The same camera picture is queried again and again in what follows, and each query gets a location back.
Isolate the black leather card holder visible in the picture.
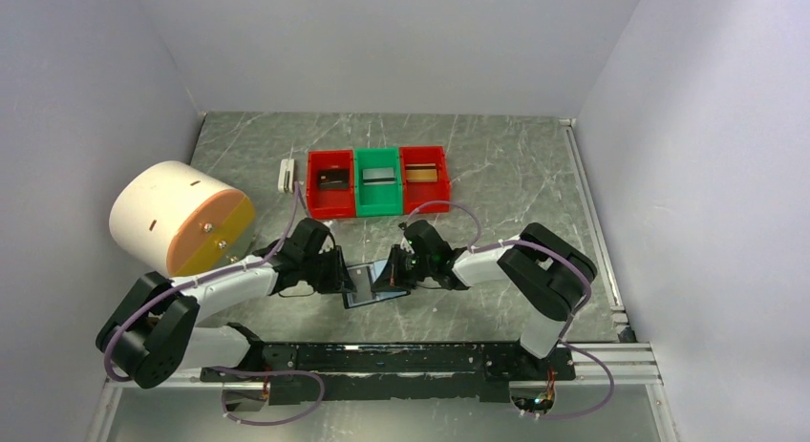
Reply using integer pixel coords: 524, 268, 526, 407
341, 261, 422, 310

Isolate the black card in bin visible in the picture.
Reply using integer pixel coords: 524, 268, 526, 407
316, 168, 351, 191

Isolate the small white clip block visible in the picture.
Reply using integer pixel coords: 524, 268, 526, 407
277, 158, 296, 194

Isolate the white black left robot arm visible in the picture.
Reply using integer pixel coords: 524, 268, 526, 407
96, 218, 355, 389

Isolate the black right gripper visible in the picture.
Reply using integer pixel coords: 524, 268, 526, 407
372, 243, 435, 292

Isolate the black VIP card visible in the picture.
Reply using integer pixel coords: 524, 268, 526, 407
350, 265, 373, 304

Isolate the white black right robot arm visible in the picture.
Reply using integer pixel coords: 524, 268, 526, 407
371, 220, 597, 379

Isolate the red plastic bin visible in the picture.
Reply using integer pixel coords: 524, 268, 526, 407
399, 146, 451, 214
306, 149, 356, 220

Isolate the green plastic bin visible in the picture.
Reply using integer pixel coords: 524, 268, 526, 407
353, 147, 403, 218

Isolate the white orange cylinder drum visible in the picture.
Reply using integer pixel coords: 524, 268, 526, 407
109, 160, 257, 277

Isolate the gold card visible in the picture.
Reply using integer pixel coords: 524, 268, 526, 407
405, 164, 438, 183

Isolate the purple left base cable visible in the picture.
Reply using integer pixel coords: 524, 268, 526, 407
208, 367, 325, 427

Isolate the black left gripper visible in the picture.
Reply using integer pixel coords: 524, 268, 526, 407
302, 244, 356, 294

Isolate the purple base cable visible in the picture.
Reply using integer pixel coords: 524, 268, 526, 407
208, 367, 325, 427
519, 341, 616, 423

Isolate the silver card in bin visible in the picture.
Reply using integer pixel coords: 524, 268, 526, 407
361, 167, 397, 186

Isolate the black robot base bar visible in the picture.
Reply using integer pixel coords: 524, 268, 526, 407
200, 341, 576, 405

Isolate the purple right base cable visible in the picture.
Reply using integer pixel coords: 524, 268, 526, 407
519, 341, 616, 423

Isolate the aluminium frame rail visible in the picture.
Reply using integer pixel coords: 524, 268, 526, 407
96, 113, 674, 441

